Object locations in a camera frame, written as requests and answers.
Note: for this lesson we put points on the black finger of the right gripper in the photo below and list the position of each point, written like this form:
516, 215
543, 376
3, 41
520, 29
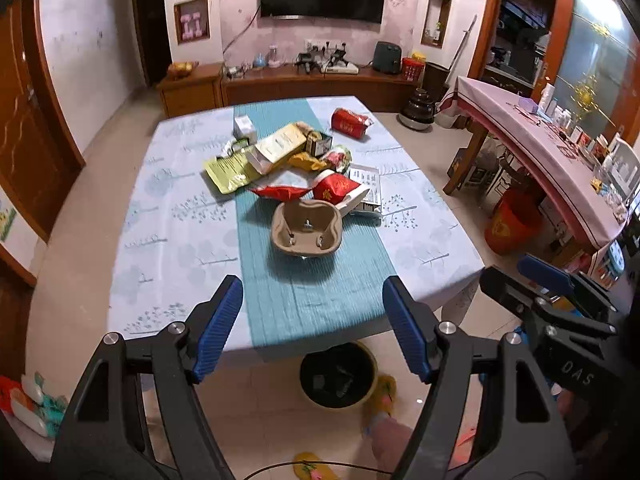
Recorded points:
544, 325

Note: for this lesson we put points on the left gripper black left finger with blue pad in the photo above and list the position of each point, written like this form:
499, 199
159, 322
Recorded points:
135, 413

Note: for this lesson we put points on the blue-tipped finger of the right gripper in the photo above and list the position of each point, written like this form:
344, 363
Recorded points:
585, 295

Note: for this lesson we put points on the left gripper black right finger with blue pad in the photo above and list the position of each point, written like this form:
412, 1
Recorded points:
488, 413

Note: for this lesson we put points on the red packet with gold print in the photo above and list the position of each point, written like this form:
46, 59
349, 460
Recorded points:
332, 187

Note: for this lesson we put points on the brown pulp cup tray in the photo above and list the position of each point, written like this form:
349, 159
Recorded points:
306, 228

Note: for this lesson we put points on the red snack bag front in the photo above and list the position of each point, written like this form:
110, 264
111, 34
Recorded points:
281, 193

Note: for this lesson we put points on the green yellow packet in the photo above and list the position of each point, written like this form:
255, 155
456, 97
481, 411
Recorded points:
229, 174

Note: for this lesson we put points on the yellow rimmed black trash bin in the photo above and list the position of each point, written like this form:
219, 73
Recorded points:
340, 377

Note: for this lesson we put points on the red plastic bucket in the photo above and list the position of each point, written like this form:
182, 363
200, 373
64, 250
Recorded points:
515, 221

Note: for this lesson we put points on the teal white bottle pack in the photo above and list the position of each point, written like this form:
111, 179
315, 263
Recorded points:
36, 409

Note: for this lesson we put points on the right yellow embroidered slipper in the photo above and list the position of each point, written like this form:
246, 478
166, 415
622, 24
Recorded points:
380, 404

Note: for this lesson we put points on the yellow embroidered slipper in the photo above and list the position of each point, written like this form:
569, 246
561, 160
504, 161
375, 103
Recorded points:
307, 466
380, 404

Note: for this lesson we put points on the pink cloth side table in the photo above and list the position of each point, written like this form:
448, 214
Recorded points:
556, 166

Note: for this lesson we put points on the left yellow embroidered slipper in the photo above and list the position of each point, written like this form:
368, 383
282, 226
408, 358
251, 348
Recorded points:
307, 466

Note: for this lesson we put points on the white printed box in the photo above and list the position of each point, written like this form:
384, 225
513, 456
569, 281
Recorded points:
367, 198

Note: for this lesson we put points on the white patterned tablecloth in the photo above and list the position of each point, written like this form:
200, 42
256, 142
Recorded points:
180, 235

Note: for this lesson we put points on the teal table runner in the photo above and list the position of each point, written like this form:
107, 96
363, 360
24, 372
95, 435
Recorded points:
301, 305

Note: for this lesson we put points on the red crumpled bag far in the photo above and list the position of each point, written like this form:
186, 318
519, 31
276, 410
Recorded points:
350, 123

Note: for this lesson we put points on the small black carton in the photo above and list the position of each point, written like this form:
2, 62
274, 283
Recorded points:
318, 143

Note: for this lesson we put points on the yellow crumpled wrapper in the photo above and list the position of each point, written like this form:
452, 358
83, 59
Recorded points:
306, 162

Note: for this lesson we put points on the black toaster appliance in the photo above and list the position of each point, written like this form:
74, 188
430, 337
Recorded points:
386, 58

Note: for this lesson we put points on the wooden door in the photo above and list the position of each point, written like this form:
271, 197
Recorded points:
40, 161

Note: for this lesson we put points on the cream long carton box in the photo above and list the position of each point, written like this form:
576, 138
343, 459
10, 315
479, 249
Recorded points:
278, 147

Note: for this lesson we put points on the small white box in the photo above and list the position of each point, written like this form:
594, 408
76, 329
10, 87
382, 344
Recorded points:
244, 128

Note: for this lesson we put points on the wooden TV cabinet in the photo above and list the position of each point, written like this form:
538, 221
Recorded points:
209, 87

